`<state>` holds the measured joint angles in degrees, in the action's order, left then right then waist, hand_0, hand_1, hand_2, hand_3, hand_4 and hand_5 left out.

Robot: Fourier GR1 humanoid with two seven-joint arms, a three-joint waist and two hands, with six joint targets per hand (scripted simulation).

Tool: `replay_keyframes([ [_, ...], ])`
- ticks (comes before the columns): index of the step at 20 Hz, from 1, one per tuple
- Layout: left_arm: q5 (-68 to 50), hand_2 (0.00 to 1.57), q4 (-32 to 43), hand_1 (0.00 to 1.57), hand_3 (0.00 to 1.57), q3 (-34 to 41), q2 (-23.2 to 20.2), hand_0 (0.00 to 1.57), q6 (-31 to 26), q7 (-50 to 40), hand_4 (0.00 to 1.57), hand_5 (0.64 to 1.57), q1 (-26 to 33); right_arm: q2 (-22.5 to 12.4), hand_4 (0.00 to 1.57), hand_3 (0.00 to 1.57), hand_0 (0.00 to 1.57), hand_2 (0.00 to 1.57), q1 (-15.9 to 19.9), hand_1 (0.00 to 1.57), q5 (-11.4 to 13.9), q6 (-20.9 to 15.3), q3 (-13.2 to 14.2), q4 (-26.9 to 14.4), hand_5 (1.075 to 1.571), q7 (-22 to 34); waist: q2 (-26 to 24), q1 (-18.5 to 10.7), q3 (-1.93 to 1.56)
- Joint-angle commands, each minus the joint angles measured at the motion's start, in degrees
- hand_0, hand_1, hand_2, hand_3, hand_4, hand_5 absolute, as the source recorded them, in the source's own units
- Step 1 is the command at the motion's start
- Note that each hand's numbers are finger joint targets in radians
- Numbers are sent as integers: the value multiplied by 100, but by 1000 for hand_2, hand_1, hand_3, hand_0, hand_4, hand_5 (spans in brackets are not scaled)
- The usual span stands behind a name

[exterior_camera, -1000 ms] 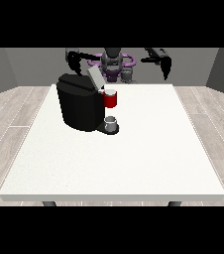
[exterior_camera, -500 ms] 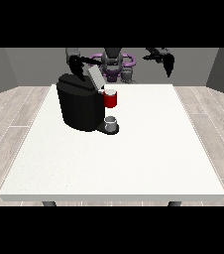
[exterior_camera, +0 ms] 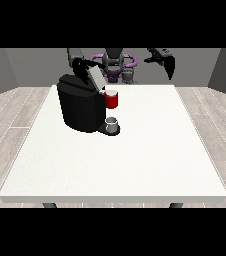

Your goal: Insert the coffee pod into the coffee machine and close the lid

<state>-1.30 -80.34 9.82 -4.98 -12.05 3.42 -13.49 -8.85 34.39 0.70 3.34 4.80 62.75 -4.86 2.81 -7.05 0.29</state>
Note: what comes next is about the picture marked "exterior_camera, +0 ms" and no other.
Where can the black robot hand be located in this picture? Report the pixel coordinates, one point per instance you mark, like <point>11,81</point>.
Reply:
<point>169,65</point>
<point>80,66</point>

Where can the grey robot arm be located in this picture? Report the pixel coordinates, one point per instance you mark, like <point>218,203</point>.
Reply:
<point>74,54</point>
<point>165,51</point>

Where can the pale grey machine lid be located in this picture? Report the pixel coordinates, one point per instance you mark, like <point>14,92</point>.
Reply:
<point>97,78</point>

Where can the black coffee machine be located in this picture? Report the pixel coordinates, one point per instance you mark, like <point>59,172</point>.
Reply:
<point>80,106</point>

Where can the small grey coffee pod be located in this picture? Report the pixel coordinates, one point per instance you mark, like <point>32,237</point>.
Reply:
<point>127,76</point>

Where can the red pod holder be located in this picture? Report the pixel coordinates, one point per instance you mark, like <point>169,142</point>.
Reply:
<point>111,101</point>

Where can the grey robot trunk purple rings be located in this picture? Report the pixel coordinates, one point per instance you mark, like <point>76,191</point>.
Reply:
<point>113,63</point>

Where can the small grey cup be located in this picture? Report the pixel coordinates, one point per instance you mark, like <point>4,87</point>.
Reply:
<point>111,125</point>

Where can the dark table leg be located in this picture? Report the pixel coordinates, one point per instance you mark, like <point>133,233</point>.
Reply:
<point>49,205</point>
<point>176,205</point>

